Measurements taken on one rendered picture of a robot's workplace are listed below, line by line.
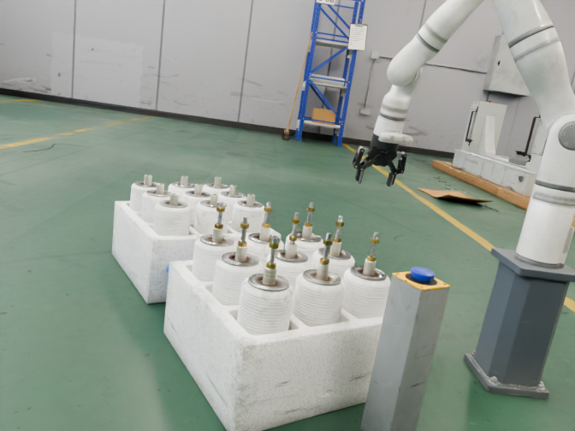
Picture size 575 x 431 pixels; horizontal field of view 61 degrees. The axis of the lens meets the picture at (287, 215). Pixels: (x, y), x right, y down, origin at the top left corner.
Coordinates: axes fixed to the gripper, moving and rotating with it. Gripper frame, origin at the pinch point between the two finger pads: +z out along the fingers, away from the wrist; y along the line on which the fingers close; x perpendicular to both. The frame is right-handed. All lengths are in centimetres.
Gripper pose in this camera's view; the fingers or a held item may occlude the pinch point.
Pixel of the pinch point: (373, 182)
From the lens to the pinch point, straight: 140.3
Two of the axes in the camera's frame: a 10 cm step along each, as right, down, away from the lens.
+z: -1.7, 8.8, 4.4
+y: -9.7, -0.8, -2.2
